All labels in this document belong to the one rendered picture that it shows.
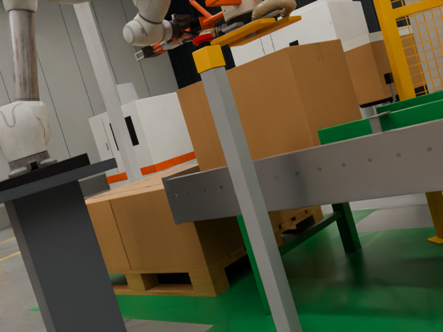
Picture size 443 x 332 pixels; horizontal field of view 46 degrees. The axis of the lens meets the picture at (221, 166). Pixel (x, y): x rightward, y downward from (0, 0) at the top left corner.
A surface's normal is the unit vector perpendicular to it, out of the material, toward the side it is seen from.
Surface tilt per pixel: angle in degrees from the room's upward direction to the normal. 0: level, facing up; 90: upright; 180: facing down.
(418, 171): 90
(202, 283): 90
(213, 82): 90
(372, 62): 90
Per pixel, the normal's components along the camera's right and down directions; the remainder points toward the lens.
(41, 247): 0.49, -0.07
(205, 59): -0.65, 0.26
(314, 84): 0.71, -0.16
